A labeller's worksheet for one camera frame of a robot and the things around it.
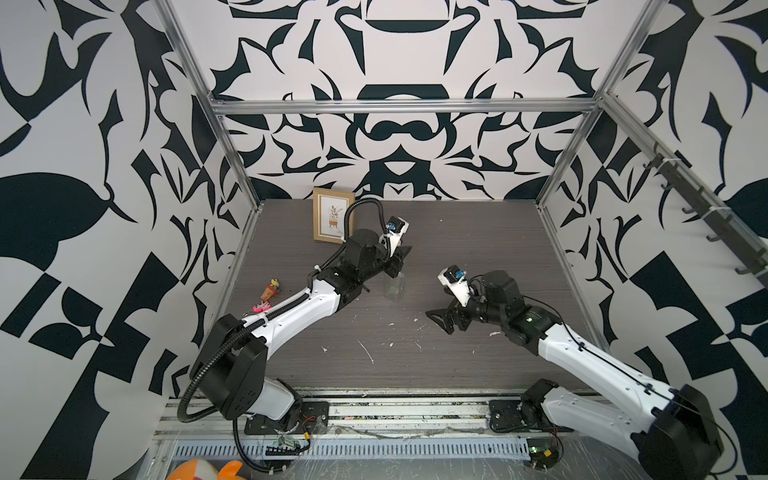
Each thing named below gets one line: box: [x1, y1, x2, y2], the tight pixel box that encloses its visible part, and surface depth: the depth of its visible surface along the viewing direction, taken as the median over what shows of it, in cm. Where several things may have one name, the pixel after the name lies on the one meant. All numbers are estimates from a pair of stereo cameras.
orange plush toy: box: [167, 458, 247, 480], surface depth 65 cm
